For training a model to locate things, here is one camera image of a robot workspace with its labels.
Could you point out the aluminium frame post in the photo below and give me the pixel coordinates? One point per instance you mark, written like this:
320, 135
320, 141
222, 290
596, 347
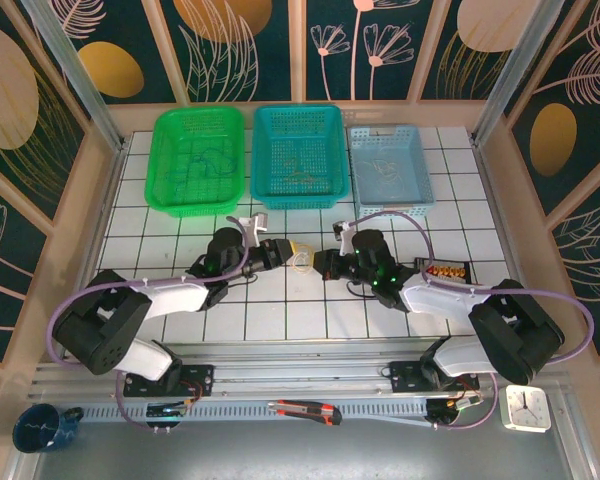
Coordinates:
522, 75
77, 75

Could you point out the aluminium mounting rail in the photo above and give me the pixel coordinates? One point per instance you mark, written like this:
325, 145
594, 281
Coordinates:
300, 372

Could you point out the teal plastic basket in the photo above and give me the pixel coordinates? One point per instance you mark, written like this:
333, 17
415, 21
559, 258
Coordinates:
295, 135

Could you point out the light blue plastic basket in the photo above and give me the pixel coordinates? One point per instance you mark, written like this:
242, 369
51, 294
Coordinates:
390, 145

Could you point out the aluminium side rail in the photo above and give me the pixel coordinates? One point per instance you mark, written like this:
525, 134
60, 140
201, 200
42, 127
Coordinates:
105, 215
502, 225

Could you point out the small black circuit board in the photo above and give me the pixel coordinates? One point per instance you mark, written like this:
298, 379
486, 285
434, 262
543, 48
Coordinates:
450, 407
167, 411

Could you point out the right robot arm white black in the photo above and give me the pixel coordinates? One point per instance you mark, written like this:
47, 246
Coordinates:
430, 297

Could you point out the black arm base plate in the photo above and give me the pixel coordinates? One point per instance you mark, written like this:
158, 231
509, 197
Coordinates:
405, 377
202, 375

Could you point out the green plastic basket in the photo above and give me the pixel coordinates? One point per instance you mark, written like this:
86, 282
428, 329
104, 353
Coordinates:
195, 135

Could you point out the white square clock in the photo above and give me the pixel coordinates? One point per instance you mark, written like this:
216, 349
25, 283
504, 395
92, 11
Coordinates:
525, 407

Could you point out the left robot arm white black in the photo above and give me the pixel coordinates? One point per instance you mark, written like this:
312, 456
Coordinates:
175, 297

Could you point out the dark blue mug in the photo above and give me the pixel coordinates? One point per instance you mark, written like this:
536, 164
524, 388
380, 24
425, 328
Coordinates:
35, 430

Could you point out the red black utility knife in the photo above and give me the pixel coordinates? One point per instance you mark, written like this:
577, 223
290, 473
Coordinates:
305, 411

